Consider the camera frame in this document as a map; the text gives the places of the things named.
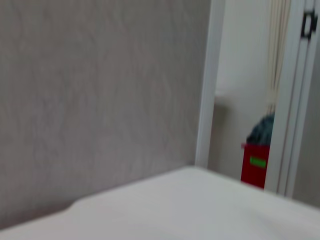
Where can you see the cream pleated curtain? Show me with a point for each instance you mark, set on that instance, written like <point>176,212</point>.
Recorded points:
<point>277,50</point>

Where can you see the white door frame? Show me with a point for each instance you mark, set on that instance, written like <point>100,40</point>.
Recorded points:
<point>290,125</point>

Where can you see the white partition frame post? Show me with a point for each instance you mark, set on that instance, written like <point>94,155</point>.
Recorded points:
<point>210,87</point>

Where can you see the black door bracket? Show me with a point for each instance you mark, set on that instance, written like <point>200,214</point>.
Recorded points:
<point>303,25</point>

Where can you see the red box with green label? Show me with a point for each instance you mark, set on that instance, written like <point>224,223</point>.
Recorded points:
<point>252,176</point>

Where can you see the dark teal cloth bundle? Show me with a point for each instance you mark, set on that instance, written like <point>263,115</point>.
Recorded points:
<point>262,130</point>

